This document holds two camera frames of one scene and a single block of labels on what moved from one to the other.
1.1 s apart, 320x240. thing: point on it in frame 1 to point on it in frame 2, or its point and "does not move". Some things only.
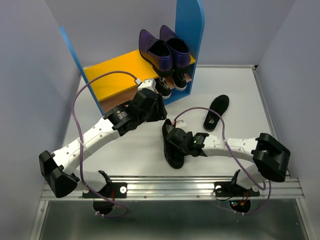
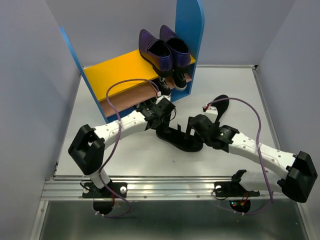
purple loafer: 179,50 does not move
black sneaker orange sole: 163,87 does not move
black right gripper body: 179,151 to 217,124
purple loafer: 157,52 does not move
